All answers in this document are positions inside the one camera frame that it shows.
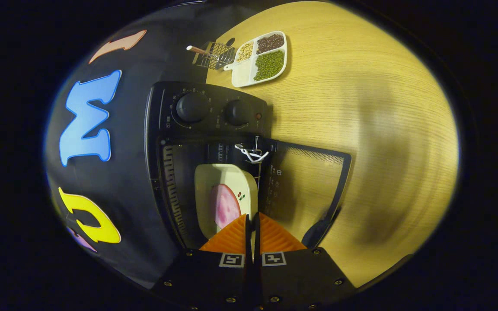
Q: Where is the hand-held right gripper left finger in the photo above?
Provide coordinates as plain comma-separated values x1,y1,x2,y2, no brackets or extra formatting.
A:
151,213,255,311

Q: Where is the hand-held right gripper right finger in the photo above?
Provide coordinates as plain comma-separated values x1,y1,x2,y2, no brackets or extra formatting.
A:
254,212,358,311

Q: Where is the pink ham slice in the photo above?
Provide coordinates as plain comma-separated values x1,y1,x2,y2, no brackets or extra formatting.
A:
209,184,242,229

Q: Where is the cream square food plate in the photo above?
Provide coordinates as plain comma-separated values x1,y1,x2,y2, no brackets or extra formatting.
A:
194,163,259,240

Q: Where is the black electric oven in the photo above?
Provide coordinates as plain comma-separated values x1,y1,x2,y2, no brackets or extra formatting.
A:
144,81,352,251

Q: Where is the white divided tray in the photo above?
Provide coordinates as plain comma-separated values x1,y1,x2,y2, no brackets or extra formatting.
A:
224,31,287,88

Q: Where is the pile of green mung beans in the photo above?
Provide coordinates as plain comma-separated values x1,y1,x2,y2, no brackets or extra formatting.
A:
254,50,285,81

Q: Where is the pile of yellow soybeans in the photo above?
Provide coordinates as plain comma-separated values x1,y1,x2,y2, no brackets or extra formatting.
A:
236,42,254,63

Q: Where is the pile of red beans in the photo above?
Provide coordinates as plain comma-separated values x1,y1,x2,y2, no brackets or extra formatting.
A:
256,34,284,54

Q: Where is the white cord loop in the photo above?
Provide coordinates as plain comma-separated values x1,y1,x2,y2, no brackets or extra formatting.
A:
234,144,270,164

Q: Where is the metal wire basket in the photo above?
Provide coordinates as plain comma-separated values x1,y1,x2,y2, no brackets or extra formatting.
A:
192,41,236,70

